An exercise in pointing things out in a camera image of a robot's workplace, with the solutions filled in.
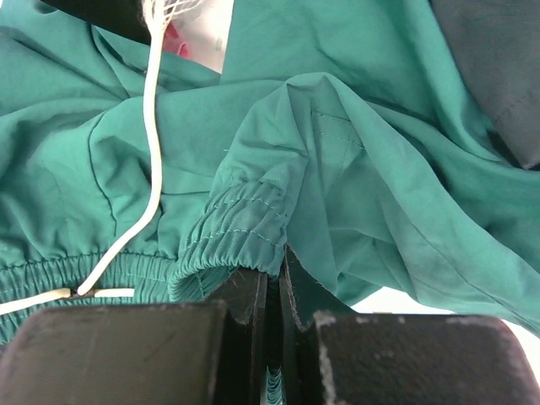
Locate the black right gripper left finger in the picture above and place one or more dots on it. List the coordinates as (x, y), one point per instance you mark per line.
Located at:
(241, 377)

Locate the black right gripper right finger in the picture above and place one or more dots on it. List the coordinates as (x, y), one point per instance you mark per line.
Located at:
(301, 296)

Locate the white plastic laundry basket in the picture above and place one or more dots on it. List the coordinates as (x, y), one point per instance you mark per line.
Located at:
(205, 26)

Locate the coral pink garment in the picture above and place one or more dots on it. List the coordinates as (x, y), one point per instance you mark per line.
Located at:
(174, 43)

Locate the teal green shorts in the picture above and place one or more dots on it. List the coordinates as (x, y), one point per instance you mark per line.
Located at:
(135, 182)

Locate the dark navy garment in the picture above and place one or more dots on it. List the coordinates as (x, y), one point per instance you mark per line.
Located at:
(495, 45)

